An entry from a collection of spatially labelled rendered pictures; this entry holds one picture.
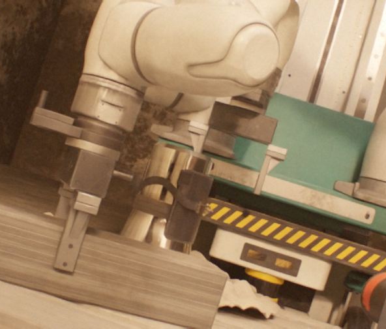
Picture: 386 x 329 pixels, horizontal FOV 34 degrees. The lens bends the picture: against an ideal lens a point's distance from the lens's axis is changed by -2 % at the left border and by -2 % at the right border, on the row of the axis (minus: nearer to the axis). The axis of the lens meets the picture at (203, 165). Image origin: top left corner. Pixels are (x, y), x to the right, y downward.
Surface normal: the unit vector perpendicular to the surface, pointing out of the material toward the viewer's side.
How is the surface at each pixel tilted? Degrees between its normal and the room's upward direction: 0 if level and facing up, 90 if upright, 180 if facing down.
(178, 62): 125
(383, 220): 90
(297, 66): 90
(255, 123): 90
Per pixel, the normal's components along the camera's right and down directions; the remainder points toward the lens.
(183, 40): -0.64, -0.07
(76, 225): 0.13, 0.53
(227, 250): -0.07, -0.06
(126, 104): 0.66, 0.18
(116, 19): -0.53, -0.29
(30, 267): 0.32, 0.07
